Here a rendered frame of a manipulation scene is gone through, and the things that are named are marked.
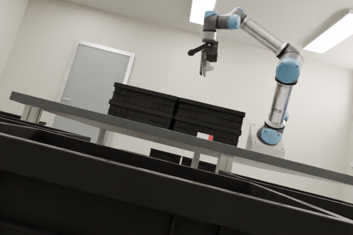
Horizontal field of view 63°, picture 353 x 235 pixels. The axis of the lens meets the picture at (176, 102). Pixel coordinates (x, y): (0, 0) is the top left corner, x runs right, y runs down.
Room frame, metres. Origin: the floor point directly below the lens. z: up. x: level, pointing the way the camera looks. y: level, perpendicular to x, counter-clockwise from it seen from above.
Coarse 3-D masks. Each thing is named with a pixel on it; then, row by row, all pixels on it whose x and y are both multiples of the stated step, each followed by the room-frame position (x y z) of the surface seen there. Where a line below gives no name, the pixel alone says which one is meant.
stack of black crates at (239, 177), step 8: (232, 176) 0.70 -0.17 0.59; (240, 176) 0.90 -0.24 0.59; (264, 184) 0.61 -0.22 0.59; (272, 184) 0.90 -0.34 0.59; (280, 192) 0.61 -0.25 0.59; (288, 192) 0.61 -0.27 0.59; (296, 192) 0.61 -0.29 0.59; (304, 192) 0.89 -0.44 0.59; (304, 200) 0.61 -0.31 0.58; (312, 200) 0.61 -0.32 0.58; (320, 200) 0.61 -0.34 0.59; (328, 200) 0.61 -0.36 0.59; (336, 200) 0.89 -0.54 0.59; (328, 208) 0.61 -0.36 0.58; (336, 208) 0.61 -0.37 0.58; (344, 208) 0.61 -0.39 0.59; (352, 208) 0.61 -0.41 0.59; (344, 216) 0.62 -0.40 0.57; (352, 216) 0.61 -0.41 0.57
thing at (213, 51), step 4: (204, 40) 1.46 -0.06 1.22; (208, 40) 1.46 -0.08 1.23; (212, 40) 1.46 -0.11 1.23; (208, 44) 1.48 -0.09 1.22; (212, 44) 1.48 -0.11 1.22; (216, 44) 1.48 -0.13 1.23; (208, 48) 1.48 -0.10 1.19; (212, 48) 1.49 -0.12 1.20; (216, 48) 1.48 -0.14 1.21; (204, 52) 1.48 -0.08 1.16; (208, 52) 1.47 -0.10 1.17; (212, 52) 1.47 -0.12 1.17; (216, 52) 1.47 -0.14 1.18; (208, 56) 1.49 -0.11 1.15; (212, 56) 1.49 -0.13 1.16; (216, 56) 1.49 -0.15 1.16; (208, 60) 1.50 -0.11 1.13; (212, 60) 1.50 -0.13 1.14; (216, 60) 1.49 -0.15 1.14
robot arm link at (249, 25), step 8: (240, 8) 1.49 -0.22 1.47; (240, 16) 1.45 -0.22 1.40; (240, 24) 1.48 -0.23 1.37; (248, 24) 1.46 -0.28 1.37; (256, 24) 1.46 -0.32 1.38; (248, 32) 1.49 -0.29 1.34; (256, 32) 1.46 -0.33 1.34; (264, 32) 1.46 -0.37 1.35; (264, 40) 1.47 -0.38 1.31; (272, 40) 1.46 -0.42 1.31; (280, 40) 1.46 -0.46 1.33; (272, 48) 1.48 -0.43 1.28; (280, 48) 1.46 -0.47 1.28; (288, 48) 1.44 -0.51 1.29; (280, 56) 1.48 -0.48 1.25
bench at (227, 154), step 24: (24, 96) 1.28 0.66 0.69; (24, 120) 1.33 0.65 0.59; (96, 120) 1.27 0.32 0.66; (120, 120) 1.27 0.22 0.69; (168, 144) 2.31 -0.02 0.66; (192, 144) 1.26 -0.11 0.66; (216, 144) 1.26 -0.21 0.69; (216, 168) 1.35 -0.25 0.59; (264, 168) 2.31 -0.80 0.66; (288, 168) 1.26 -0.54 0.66; (312, 168) 1.25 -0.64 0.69
